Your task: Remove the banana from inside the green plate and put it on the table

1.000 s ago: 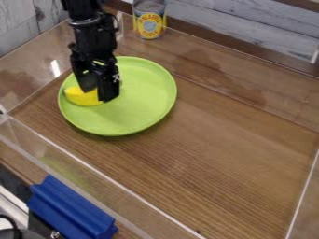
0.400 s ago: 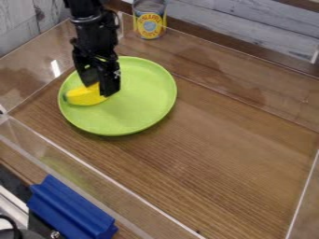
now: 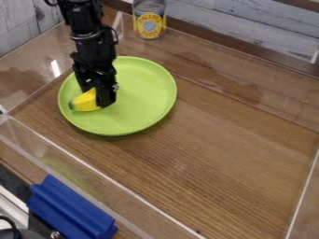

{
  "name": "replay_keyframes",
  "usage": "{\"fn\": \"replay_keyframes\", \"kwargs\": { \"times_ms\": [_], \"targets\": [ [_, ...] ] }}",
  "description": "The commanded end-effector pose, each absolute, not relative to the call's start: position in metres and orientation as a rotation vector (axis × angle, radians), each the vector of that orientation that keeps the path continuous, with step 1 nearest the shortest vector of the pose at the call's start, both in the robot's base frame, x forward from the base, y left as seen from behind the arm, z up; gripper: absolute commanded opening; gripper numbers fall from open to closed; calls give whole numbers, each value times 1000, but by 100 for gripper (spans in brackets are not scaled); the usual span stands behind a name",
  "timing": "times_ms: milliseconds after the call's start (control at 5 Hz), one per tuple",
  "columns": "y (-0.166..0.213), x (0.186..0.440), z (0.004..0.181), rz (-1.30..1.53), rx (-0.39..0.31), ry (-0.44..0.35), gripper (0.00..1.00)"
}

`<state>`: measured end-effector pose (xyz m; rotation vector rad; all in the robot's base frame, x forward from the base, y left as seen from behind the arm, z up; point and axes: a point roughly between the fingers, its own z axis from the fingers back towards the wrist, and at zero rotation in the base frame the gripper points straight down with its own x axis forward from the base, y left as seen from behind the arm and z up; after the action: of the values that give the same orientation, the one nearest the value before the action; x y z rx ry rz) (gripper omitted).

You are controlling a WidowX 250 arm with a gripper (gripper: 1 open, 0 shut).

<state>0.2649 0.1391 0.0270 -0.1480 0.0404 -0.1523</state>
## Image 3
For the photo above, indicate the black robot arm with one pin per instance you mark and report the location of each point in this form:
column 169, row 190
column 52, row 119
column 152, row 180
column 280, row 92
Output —
column 80, row 13

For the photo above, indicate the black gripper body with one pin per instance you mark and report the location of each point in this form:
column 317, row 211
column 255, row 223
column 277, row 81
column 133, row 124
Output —
column 94, row 53

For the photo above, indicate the yellow labelled tin can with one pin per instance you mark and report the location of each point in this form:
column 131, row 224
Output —
column 149, row 19

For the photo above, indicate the green round plate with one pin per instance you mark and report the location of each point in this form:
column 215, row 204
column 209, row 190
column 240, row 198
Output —
column 145, row 98

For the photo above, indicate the blue plastic block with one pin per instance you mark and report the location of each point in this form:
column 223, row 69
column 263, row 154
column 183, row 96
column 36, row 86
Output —
column 68, row 212

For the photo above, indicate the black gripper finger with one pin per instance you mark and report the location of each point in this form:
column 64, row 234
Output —
column 105, row 85
column 84, row 77

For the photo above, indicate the clear acrylic enclosure wall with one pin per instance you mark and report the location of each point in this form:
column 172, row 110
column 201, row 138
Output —
column 50, row 169

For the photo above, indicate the clear acrylic corner bracket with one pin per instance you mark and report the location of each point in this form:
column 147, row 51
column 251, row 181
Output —
column 117, row 25

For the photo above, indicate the yellow toy banana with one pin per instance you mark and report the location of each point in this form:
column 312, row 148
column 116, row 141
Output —
column 84, row 102

